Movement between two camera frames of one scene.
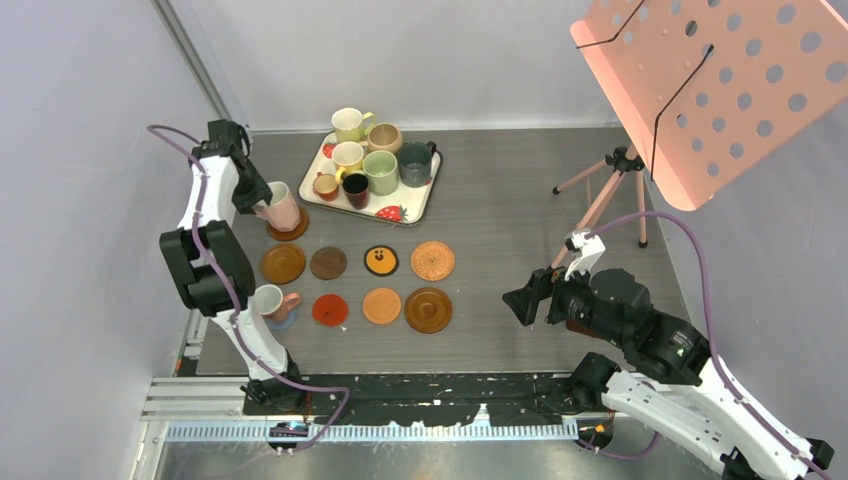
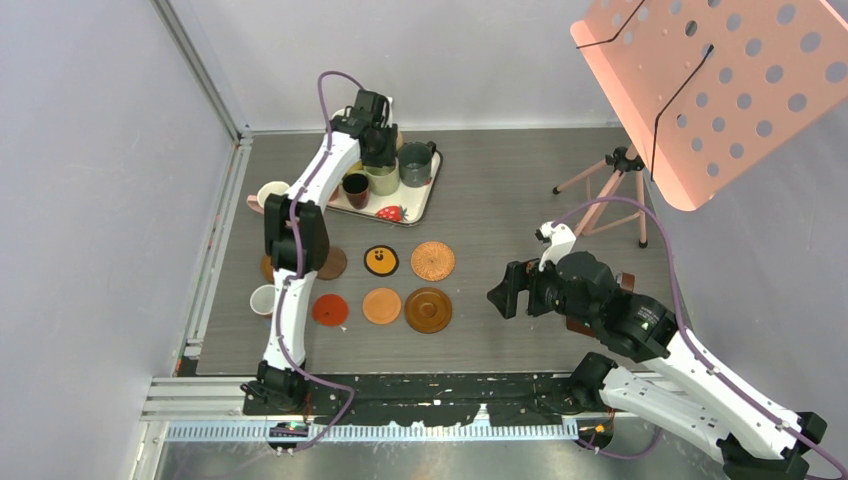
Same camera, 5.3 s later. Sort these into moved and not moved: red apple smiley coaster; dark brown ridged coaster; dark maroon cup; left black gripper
Moved: left black gripper
Not moved: dark maroon cup; red apple smiley coaster; dark brown ridged coaster
